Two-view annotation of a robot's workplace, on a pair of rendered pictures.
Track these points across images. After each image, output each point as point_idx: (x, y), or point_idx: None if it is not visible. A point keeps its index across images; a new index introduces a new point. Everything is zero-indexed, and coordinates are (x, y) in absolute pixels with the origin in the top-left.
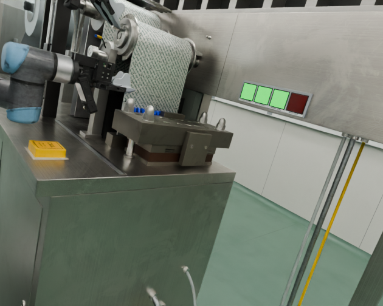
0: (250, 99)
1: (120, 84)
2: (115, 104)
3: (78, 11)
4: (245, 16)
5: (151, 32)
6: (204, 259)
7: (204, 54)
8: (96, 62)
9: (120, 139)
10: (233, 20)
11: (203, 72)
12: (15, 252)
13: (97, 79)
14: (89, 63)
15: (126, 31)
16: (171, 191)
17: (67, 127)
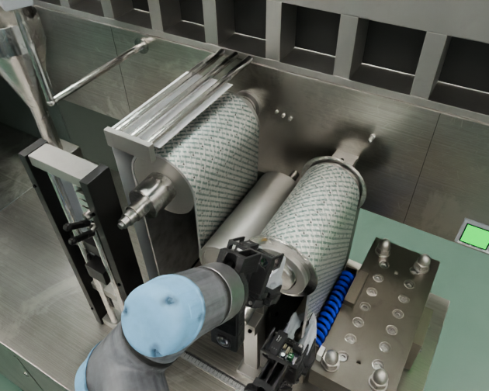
0: (482, 247)
1: (308, 341)
2: (275, 321)
3: (32, 91)
4: (459, 124)
5: (320, 243)
6: None
7: (364, 158)
8: (287, 367)
9: None
10: (429, 122)
11: (369, 185)
12: None
13: (296, 380)
14: (282, 378)
15: (293, 277)
16: None
17: (205, 361)
